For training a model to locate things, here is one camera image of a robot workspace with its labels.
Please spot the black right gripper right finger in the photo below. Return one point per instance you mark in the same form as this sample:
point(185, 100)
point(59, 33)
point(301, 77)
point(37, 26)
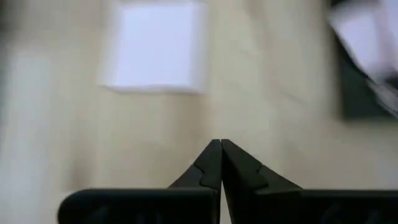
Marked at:
point(295, 207)

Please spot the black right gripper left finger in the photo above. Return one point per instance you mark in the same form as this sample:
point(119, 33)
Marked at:
point(140, 207)

